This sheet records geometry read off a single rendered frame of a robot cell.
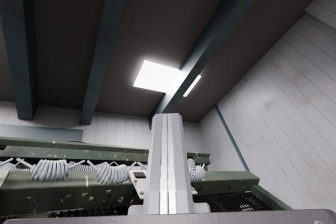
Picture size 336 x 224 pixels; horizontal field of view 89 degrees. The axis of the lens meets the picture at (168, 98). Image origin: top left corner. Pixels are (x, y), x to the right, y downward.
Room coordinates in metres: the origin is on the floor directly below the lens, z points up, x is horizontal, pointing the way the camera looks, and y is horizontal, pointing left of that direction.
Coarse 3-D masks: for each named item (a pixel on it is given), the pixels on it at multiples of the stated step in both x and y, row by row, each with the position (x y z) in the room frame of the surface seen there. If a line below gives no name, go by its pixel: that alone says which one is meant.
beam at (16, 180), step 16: (16, 176) 0.53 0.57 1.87; (64, 176) 0.63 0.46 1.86; (80, 176) 0.66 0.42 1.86; (208, 176) 1.13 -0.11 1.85; (224, 176) 1.22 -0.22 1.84; (240, 176) 1.33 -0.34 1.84; (256, 176) 1.46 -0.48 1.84; (0, 192) 0.50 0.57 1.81; (16, 192) 0.53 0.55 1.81; (32, 192) 0.56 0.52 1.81; (48, 192) 0.59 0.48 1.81; (64, 192) 0.62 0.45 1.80; (80, 192) 0.66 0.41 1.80; (96, 192) 0.70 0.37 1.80; (112, 192) 0.75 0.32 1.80; (128, 192) 0.80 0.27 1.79; (208, 192) 1.16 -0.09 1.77; (224, 192) 1.27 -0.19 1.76; (0, 208) 0.54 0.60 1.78; (16, 208) 0.57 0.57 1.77; (32, 208) 0.60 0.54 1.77; (48, 208) 0.63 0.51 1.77; (64, 208) 0.67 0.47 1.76
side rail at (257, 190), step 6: (252, 186) 1.43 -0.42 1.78; (258, 186) 1.46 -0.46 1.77; (252, 192) 1.45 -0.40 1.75; (258, 192) 1.42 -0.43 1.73; (264, 192) 1.41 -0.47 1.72; (264, 198) 1.40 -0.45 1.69; (270, 198) 1.37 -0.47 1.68; (276, 198) 1.41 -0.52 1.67; (270, 204) 1.39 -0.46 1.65; (276, 204) 1.36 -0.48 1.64; (282, 204) 1.37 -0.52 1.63
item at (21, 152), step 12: (0, 156) 0.72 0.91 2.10; (12, 156) 0.75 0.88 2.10; (24, 156) 0.78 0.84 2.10; (36, 156) 0.82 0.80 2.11; (48, 156) 0.86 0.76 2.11; (60, 156) 0.90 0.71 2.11; (72, 156) 0.94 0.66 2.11; (84, 156) 0.98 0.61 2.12; (96, 156) 1.03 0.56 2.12; (108, 156) 1.09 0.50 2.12; (120, 156) 1.14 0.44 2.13; (132, 156) 1.20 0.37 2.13; (144, 156) 1.27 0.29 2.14; (192, 156) 1.61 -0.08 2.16; (204, 168) 1.75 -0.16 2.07
